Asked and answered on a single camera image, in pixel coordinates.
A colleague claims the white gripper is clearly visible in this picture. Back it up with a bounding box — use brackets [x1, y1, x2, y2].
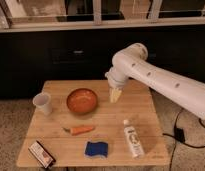
[105, 68, 129, 103]

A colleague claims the white ceramic cup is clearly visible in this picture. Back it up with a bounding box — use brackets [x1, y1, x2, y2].
[32, 92, 52, 115]

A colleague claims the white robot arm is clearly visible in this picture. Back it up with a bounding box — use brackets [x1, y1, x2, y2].
[105, 43, 205, 121]

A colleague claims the orange ceramic bowl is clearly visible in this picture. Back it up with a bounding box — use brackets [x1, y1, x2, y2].
[66, 88, 98, 115]

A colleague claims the wooden table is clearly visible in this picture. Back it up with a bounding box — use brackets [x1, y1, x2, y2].
[17, 80, 170, 167]

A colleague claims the orange carrot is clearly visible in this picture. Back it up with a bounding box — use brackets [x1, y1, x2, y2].
[64, 125, 95, 135]

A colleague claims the white tube bottle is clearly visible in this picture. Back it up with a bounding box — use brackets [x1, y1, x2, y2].
[123, 120, 145, 158]

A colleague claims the blue sponge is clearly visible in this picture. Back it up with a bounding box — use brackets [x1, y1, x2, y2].
[85, 141, 108, 157]

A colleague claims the black power adapter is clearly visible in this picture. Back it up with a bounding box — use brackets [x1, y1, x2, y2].
[174, 128, 185, 143]

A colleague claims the dark cabinet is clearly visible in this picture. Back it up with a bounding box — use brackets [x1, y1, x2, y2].
[0, 25, 205, 99]

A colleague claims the black power cable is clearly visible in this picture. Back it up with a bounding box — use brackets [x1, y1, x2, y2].
[162, 108, 205, 171]

